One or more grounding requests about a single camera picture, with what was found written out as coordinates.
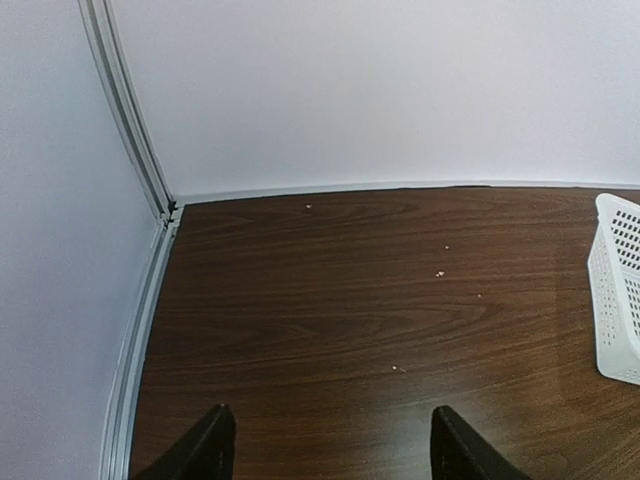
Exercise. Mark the left aluminium frame post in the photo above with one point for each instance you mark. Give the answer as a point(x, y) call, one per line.
point(101, 30)

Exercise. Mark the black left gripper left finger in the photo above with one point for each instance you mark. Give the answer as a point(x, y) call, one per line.
point(205, 451)

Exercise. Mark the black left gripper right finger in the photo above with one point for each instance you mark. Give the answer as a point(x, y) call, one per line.
point(457, 451)

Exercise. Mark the white perforated plastic basket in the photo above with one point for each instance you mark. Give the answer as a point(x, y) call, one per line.
point(613, 269)

